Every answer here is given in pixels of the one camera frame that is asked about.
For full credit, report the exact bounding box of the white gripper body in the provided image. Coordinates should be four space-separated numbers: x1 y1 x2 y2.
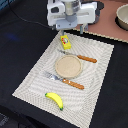
47 0 97 31

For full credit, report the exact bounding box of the yellow toy butter box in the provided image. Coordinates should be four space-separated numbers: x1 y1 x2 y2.
61 35 71 49

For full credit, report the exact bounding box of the yellow toy banana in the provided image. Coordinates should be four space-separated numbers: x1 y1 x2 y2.
45 92 63 110

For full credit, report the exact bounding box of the small grey saucepan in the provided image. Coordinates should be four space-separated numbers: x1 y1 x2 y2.
94 1 100 23

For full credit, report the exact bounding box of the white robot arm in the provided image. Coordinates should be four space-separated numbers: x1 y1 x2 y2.
47 0 97 31

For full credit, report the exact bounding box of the pink toy stove top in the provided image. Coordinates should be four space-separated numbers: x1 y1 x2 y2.
74 0 128 44

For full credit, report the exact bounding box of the round wooden plate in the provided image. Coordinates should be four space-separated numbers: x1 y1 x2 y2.
55 55 82 79

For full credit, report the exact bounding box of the white toy sink bowl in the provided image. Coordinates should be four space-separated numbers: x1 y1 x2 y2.
116 4 128 31

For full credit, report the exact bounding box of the white woven placemat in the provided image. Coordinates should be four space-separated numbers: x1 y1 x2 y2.
13 33 114 128

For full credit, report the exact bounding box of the knife with wooden handle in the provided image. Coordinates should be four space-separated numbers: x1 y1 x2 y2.
58 50 97 63

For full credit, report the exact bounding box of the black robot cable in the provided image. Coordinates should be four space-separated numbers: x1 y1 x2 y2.
8 0 49 29

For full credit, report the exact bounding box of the fork with wooden handle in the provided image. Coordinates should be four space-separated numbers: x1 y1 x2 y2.
44 71 84 90

